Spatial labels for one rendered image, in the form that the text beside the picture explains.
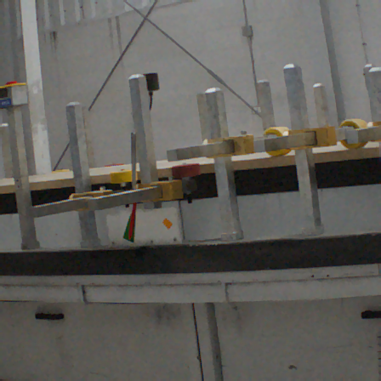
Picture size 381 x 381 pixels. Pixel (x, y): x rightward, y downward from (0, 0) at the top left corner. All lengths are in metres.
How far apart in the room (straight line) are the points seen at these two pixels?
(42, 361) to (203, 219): 0.93
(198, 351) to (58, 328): 0.61
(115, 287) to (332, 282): 0.72
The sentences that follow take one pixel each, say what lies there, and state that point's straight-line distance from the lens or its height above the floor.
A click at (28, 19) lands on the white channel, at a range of 4.71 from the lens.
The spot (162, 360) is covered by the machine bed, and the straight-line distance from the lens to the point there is 3.50.
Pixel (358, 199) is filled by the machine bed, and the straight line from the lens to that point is 2.98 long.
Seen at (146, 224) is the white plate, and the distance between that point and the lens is 3.10.
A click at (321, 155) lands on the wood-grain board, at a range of 3.00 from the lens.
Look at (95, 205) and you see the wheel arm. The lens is 2.84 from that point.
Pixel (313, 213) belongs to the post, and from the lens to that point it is 2.80.
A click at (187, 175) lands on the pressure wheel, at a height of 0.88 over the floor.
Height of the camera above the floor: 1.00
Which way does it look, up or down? 3 degrees down
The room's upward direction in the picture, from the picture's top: 7 degrees counter-clockwise
